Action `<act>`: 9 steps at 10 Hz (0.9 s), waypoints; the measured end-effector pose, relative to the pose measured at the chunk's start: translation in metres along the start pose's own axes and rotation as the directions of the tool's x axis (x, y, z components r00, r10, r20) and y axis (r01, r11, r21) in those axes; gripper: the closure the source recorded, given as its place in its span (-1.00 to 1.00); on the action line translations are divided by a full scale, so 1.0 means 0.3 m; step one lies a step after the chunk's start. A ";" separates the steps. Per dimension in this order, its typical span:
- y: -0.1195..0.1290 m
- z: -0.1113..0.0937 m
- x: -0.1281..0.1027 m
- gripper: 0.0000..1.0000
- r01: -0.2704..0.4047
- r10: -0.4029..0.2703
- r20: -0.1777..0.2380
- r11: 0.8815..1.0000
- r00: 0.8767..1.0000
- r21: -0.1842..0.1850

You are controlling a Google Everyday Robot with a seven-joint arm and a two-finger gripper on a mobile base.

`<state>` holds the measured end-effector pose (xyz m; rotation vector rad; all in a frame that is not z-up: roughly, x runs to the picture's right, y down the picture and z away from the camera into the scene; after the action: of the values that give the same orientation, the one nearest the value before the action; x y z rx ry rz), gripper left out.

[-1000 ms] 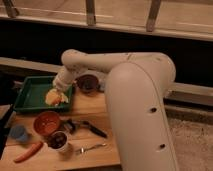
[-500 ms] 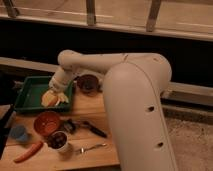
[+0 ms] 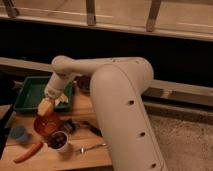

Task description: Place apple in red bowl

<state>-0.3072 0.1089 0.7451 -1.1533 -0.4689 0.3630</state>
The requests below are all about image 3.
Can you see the yellow wedge in tray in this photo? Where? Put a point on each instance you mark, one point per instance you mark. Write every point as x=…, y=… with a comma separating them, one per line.
x=61, y=99

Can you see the blue cup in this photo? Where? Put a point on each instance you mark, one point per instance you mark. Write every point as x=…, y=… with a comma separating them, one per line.
x=18, y=133

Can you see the orange carrot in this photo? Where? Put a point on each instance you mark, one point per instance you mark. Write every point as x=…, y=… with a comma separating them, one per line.
x=34, y=148

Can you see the dark brown bowl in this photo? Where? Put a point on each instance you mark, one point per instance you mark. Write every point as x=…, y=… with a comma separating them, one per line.
x=83, y=83

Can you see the metal spoon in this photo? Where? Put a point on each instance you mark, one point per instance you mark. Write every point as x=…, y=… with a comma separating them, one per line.
x=82, y=150

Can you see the red bowl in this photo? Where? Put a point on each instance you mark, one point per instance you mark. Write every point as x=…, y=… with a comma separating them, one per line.
x=46, y=125

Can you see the green plastic tray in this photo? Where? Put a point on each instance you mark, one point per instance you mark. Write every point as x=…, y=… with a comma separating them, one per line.
x=32, y=92

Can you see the black handled tool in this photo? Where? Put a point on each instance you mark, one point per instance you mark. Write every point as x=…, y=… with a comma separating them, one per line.
x=71, y=126

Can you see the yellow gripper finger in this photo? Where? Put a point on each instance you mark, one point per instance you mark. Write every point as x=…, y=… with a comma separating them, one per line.
x=44, y=106

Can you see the white cup with dark contents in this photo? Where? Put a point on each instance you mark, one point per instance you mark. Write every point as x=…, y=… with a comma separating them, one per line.
x=58, y=141

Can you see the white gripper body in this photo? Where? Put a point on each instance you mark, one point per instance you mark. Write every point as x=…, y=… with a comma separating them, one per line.
x=56, y=85

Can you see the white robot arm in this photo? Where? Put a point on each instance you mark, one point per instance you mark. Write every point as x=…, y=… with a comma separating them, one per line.
x=116, y=87

